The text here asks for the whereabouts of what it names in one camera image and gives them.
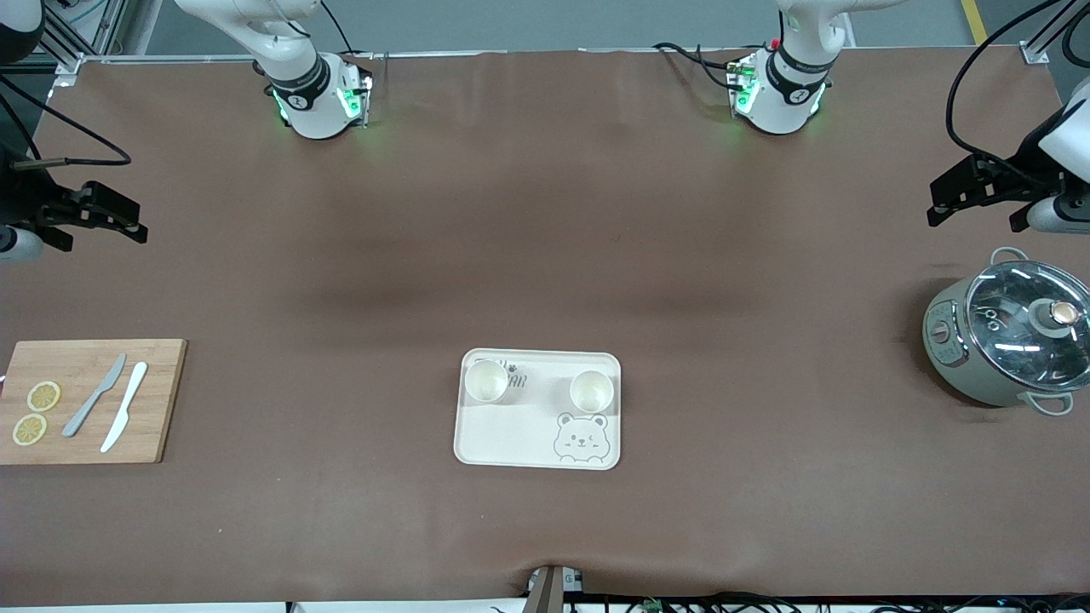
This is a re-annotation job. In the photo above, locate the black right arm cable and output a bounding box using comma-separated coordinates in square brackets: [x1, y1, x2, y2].
[0, 75, 132, 168]

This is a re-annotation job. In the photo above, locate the aluminium frame post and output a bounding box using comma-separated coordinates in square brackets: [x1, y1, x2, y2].
[34, 0, 129, 86]
[1020, 0, 1090, 66]

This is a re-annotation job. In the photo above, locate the wooden cutting board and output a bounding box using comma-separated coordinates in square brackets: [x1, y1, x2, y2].
[0, 339, 188, 466]

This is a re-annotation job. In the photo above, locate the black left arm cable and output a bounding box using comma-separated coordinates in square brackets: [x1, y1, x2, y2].
[945, 0, 1065, 184]

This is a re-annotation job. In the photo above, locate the black base cable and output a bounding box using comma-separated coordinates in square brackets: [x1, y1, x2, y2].
[651, 41, 746, 90]

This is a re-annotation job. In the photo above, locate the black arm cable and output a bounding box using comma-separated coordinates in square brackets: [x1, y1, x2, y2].
[0, 75, 132, 168]
[945, 0, 1065, 184]

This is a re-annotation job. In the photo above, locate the sage green electric pot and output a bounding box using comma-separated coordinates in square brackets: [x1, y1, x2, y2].
[922, 247, 1090, 416]

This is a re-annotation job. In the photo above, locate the glass pot lid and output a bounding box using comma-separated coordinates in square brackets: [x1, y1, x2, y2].
[965, 261, 1090, 392]

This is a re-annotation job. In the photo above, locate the white IKEA cup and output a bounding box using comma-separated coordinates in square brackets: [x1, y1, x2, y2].
[464, 358, 512, 404]
[568, 369, 616, 415]

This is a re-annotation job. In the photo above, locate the white plastic knife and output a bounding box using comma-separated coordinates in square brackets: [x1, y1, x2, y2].
[100, 361, 149, 454]

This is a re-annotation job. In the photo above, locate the grey plastic knife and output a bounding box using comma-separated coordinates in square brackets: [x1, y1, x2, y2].
[62, 353, 128, 438]

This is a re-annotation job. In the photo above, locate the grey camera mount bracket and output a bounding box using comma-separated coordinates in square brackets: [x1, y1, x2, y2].
[526, 564, 585, 613]

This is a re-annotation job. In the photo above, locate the cream tray with bear print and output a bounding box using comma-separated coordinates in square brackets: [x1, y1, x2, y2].
[453, 347, 622, 471]

